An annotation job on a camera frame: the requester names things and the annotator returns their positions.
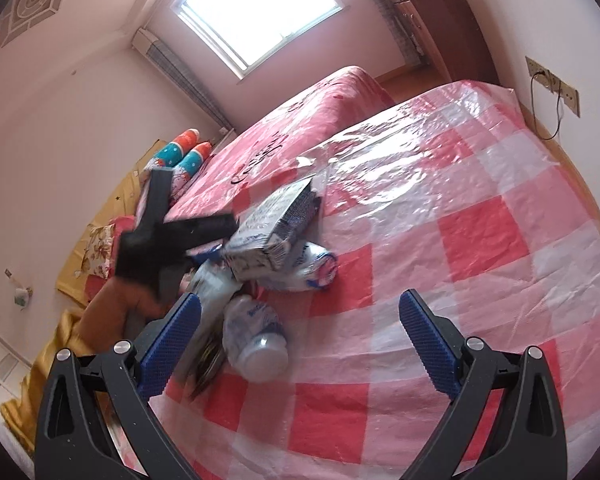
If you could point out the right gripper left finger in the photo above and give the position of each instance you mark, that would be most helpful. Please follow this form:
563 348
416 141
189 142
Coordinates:
72 440

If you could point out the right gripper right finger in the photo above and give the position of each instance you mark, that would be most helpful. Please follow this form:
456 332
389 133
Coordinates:
527 439

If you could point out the grey foil pouch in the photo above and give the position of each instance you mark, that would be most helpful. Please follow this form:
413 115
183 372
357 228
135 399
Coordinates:
214 285

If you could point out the black gold coffee sachet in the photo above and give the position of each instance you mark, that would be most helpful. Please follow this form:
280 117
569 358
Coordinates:
206 366

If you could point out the white Magicday bottle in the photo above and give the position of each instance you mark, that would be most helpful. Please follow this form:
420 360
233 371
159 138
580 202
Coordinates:
254 340

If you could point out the white squashed plastic bottle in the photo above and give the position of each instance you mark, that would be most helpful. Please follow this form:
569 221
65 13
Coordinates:
309 266

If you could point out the left hand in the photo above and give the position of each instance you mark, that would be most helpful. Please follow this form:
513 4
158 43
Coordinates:
103 321

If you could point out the pink folded quilt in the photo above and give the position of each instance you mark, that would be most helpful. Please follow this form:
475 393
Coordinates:
93 285

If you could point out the floral pillow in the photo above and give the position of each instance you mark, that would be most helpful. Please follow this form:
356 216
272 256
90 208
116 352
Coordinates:
97 257

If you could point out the wooden headboard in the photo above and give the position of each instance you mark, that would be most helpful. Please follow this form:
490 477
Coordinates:
121 202

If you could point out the upper cartoon pillow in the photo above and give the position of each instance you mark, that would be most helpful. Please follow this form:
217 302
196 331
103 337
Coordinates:
171 154

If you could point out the pink bed cover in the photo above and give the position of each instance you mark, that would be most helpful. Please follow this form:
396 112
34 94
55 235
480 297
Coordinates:
264 157

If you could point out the red checked plastic tablecloth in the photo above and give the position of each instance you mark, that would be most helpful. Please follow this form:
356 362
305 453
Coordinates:
452 195

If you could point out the checked curtain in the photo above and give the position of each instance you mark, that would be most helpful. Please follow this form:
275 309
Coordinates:
410 55
171 66

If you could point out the window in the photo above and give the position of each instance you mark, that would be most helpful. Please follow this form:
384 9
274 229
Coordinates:
243 34

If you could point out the right checked curtain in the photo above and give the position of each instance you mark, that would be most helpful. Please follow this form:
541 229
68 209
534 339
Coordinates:
410 55

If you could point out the wooden cabinet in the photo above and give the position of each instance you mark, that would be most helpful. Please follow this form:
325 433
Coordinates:
450 38

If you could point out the wall socket plate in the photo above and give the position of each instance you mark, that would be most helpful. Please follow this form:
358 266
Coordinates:
551 82

